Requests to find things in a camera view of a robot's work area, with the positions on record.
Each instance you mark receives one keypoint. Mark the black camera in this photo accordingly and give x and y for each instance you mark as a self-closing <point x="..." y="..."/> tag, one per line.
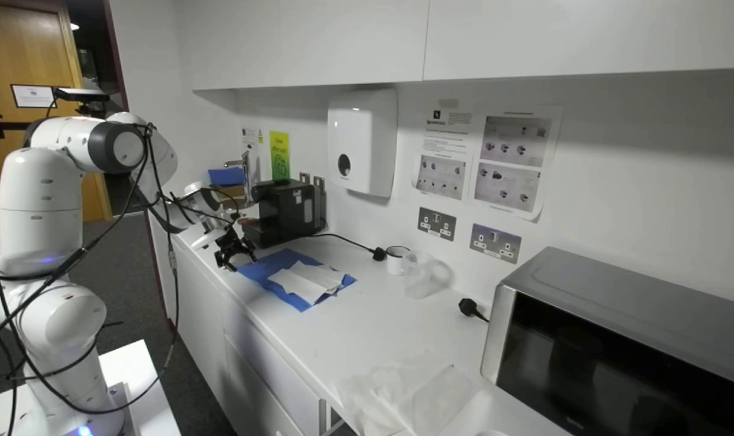
<point x="82" y="94"/>

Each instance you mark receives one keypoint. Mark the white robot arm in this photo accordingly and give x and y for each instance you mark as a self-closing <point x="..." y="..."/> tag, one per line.
<point x="39" y="202"/>

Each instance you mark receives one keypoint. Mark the wooden door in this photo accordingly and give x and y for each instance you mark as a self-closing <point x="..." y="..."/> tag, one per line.
<point x="22" y="50"/>

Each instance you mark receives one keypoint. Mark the green yellow poster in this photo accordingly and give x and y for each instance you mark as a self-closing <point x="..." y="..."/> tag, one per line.
<point x="280" y="157"/>

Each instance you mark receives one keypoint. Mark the white wall cabinet unit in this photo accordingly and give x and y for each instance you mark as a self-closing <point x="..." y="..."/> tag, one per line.
<point x="463" y="37"/>

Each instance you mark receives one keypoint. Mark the white laminated notice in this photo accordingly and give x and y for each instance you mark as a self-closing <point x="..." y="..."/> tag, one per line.
<point x="513" y="162"/>
<point x="443" y="153"/>

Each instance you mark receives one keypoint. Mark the blue placemat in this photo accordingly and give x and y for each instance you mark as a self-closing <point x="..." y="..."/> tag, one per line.
<point x="260" y="271"/>

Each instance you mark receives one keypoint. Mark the silver microwave oven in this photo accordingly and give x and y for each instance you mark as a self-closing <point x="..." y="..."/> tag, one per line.
<point x="623" y="347"/>

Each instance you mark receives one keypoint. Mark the white door sign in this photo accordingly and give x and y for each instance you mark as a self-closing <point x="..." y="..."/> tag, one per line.
<point x="33" y="96"/>

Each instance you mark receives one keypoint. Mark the steel wall socket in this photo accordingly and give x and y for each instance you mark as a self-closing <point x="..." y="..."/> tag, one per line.
<point x="496" y="243"/>
<point x="305" y="177"/>
<point x="437" y="223"/>
<point x="319" y="182"/>

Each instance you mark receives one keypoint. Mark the white paper towel dispenser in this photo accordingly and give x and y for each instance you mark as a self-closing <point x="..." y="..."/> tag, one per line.
<point x="357" y="146"/>

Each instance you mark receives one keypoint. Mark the blue box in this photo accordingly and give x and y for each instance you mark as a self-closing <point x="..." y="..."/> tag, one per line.
<point x="227" y="176"/>

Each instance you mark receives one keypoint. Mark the black microwave plug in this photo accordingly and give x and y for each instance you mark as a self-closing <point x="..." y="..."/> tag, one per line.
<point x="469" y="307"/>

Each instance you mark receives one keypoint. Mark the black coffee machine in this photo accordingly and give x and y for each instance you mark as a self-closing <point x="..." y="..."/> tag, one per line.
<point x="290" y="213"/>

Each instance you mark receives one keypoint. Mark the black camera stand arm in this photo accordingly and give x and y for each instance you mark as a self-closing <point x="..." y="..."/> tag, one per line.
<point x="5" y="125"/>

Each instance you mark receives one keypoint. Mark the white base cabinet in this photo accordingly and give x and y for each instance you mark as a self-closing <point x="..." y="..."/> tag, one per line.
<point x="211" y="330"/>

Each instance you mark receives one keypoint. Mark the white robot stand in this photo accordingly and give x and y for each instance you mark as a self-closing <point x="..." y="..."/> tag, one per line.
<point x="139" y="389"/>

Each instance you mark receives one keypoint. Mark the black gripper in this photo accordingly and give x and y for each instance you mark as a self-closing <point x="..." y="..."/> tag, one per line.
<point x="232" y="240"/>

